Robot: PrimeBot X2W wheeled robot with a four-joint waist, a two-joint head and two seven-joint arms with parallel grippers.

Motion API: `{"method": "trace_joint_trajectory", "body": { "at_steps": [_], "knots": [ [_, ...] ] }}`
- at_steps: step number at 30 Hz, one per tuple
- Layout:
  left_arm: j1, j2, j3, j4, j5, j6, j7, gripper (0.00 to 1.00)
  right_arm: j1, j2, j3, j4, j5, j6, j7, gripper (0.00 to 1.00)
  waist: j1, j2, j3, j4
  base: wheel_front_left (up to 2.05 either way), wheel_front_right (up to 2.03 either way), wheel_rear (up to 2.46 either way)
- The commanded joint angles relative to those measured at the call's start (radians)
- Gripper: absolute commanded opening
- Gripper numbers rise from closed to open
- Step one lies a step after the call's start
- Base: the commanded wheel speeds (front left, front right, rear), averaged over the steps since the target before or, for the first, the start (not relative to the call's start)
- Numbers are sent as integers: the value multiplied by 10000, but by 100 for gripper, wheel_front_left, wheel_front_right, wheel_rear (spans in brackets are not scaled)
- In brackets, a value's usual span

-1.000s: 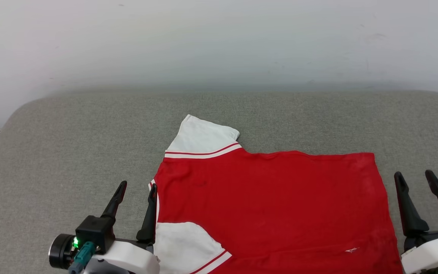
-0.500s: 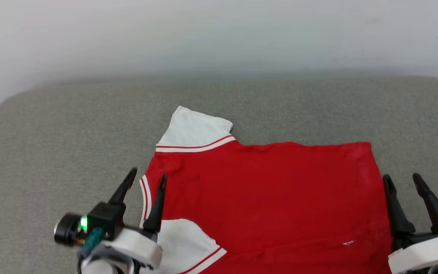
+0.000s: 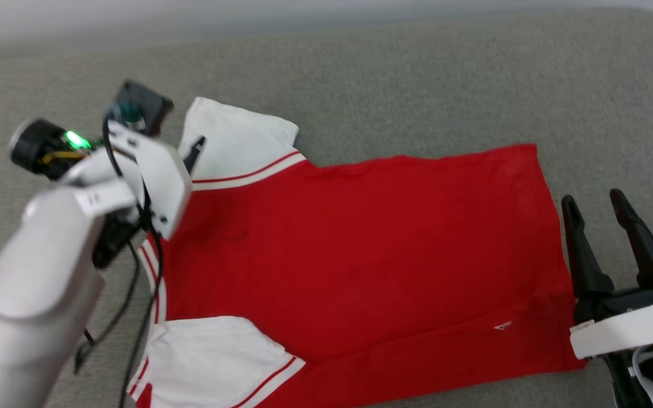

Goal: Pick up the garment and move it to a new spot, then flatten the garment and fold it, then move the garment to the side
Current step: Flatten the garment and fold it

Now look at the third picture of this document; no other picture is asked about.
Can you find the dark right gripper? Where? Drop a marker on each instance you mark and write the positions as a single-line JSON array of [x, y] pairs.
[[627, 300]]

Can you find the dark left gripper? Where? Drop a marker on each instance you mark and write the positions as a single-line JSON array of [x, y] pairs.
[[37, 147]]

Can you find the red and white t-shirt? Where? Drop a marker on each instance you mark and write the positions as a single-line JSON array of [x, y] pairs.
[[360, 255]]

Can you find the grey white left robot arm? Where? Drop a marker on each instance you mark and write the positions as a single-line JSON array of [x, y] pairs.
[[26, 294]]

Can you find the grey fabric sofa seat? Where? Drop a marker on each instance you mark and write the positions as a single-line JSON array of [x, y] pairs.
[[417, 73]]

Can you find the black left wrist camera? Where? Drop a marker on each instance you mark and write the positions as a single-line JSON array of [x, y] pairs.
[[145, 107]]

